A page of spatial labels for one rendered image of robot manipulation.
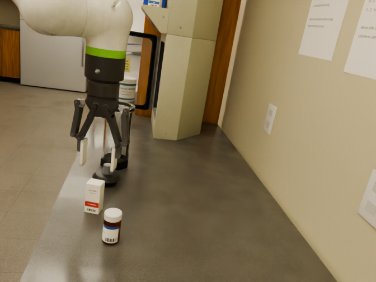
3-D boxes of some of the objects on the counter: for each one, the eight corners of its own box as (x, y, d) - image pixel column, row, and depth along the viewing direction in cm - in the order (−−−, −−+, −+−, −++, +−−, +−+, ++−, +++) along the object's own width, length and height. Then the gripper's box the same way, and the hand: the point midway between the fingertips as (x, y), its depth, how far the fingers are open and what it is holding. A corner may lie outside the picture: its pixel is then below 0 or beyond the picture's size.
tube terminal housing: (194, 123, 189) (219, -24, 164) (205, 143, 159) (237, -33, 134) (150, 118, 185) (169, -33, 160) (153, 138, 154) (176, -46, 130)
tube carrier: (130, 157, 126) (135, 102, 119) (128, 169, 116) (135, 110, 109) (100, 154, 124) (104, 99, 117) (97, 166, 114) (101, 106, 107)
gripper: (149, 84, 82) (139, 168, 90) (70, 70, 83) (67, 154, 91) (141, 89, 75) (131, 180, 83) (55, 74, 76) (53, 165, 84)
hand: (98, 157), depth 86 cm, fingers open, 7 cm apart
